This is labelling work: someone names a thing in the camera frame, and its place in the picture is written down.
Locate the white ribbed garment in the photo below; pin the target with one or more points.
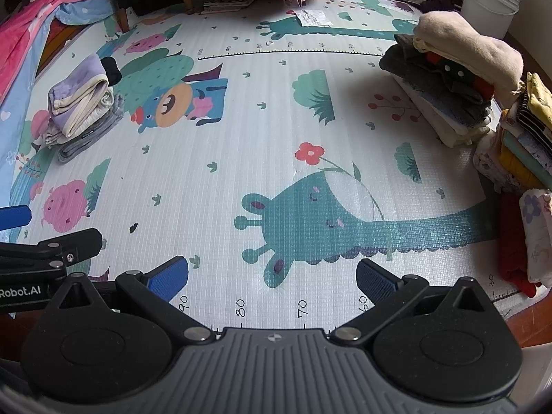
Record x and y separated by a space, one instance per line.
102 103

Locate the white bucket with teal rim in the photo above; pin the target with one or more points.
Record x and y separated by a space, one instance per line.
489 4

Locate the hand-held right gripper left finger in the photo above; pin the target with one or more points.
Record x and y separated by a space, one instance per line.
166 279

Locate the purple garment with cream lining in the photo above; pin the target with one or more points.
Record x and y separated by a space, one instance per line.
82 73

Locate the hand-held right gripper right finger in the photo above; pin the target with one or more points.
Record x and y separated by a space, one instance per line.
375 283

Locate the black folded garment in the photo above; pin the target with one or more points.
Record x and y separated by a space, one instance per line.
112 71

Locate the crumpled white paper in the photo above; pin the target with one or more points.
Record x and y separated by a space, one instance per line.
310 17

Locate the mustard yellow folded garment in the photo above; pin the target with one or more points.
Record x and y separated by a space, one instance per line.
517 166

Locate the black white striped garment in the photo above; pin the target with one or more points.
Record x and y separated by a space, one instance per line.
532 123

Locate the cream fleece garment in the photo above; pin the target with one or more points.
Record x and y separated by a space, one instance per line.
474 51

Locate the printed cartoon play mat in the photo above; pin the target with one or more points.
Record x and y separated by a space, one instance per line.
258 138

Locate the yellow printed garment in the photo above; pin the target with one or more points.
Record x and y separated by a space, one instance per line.
539 99

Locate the red folded garment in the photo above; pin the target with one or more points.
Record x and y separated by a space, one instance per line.
511 233

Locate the white garment with purple flowers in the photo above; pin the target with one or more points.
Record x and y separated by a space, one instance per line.
537 233

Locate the pink blue printed blanket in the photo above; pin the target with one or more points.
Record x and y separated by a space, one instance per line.
26 30

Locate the white small-floral garment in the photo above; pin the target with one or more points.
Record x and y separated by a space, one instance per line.
491 168

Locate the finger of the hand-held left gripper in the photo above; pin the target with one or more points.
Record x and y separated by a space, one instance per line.
80 241
15 219

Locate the teal folded garment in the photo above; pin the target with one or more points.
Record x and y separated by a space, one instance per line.
524 151

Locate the light blue folded garment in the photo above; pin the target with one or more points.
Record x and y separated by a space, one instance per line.
431 104

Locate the red and black garment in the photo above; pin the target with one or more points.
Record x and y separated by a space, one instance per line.
450 70

